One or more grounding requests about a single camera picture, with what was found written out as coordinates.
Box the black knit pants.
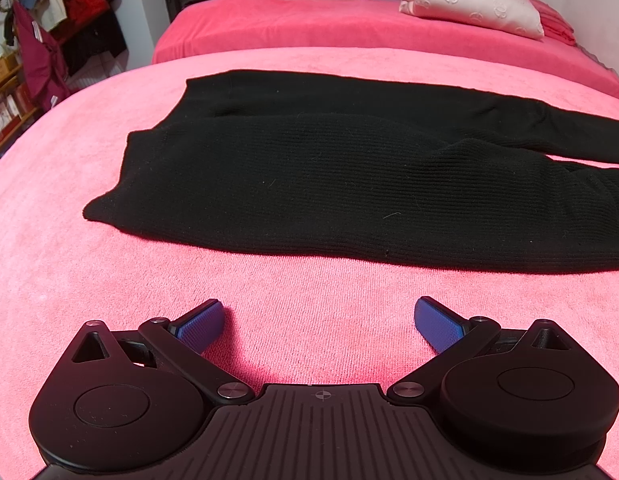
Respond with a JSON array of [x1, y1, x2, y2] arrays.
[[84, 70, 619, 274]]

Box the pink blanket on near bed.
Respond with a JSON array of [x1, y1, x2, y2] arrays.
[[0, 48, 619, 479]]

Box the wooden shelf with items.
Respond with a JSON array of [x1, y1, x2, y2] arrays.
[[0, 51, 40, 157]]

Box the red folded cloth behind pillow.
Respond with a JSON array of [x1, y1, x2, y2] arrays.
[[530, 0, 577, 47]]

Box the pale pink satin pillow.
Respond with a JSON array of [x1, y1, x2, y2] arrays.
[[399, 0, 545, 39]]

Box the hanging clothes on rack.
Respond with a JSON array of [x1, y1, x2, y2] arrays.
[[4, 0, 127, 110]]

